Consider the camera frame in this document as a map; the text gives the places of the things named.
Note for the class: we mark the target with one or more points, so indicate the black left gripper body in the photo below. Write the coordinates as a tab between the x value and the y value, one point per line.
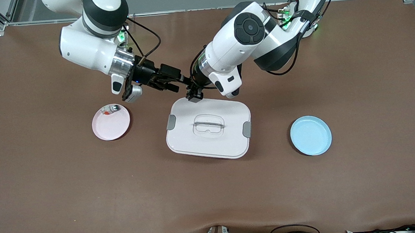
195	85

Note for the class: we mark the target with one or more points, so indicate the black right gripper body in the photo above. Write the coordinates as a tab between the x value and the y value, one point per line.
147	74

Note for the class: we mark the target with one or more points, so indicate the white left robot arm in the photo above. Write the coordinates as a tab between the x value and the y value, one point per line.
243	46

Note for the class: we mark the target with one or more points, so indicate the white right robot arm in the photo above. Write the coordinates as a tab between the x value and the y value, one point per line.
81	48

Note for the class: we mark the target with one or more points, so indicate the grey box latch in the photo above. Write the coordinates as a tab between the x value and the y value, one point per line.
247	129
171	122

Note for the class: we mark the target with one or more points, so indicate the white lidded storage box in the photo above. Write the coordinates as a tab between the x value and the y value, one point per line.
209	148

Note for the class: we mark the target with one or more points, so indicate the pink plate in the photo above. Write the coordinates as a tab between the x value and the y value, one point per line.
111	127

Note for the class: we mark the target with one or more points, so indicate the brown table mat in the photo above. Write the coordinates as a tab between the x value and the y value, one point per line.
212	195

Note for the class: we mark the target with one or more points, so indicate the light blue plate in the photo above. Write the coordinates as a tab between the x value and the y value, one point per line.
311	137

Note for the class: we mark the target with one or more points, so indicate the white clear switch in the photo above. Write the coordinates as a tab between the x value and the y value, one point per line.
110	109

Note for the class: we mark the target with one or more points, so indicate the aluminium table edge rail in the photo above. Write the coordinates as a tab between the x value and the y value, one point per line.
186	10

